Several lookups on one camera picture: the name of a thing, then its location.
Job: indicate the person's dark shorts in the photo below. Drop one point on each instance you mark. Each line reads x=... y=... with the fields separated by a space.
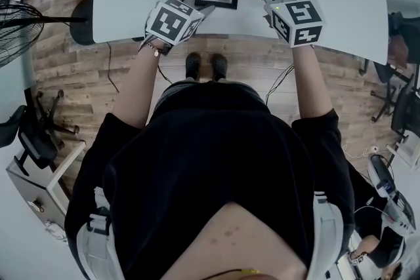
x=183 y=88

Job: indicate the black mesh office chair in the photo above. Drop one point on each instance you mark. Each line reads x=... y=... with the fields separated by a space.
x=411 y=29

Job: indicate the person's right forearm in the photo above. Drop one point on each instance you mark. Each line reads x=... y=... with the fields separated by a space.
x=310 y=82

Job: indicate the brown bag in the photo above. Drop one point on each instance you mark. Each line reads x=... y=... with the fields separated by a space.
x=397 y=49

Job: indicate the person's left black shoe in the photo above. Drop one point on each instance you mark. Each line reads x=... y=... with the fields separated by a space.
x=193 y=64

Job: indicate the black standing fan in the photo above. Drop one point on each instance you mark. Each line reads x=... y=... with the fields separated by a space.
x=82 y=23

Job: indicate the person's right black shoe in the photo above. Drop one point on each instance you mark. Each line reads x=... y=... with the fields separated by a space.
x=219 y=64

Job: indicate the white desk with drawer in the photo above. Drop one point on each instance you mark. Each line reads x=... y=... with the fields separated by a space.
x=36 y=187

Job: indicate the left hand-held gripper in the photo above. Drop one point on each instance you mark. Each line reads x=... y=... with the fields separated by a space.
x=167 y=23

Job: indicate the person's black shoe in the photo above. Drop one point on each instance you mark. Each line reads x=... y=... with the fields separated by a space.
x=219 y=64
x=193 y=64

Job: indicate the person's left forearm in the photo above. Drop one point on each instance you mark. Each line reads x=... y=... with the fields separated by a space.
x=138 y=88

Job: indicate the person's chest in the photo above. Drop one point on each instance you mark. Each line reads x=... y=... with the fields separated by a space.
x=249 y=239

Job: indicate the plain white desk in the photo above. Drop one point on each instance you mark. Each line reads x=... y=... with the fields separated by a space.
x=13 y=88

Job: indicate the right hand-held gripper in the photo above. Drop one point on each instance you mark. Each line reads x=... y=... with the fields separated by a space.
x=302 y=19

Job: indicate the gray hand-held device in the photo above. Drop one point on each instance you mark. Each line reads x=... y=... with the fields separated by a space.
x=384 y=180

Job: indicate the white crumpled cloth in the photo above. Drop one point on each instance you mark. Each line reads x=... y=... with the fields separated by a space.
x=55 y=230

